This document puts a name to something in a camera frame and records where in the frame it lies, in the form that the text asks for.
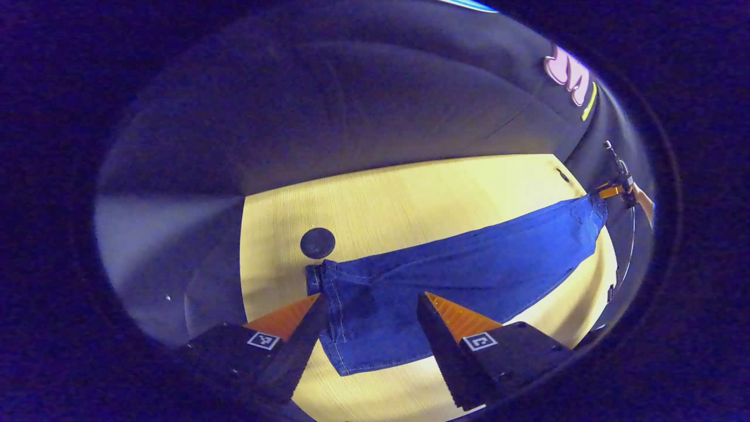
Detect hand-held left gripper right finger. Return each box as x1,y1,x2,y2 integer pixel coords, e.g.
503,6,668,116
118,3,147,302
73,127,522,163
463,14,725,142
417,291,575,411

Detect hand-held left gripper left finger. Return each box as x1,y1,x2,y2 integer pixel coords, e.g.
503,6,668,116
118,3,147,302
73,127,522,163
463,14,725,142
179,293,330,405

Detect blue jeans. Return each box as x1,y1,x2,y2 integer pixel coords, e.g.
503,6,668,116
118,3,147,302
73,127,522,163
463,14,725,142
305,193,610,377

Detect black backdrop cloth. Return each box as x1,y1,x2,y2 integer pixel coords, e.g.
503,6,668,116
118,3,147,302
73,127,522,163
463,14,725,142
94,0,654,346

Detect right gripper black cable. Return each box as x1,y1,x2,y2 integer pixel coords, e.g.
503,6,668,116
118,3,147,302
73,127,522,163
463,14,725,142
606,205,637,302

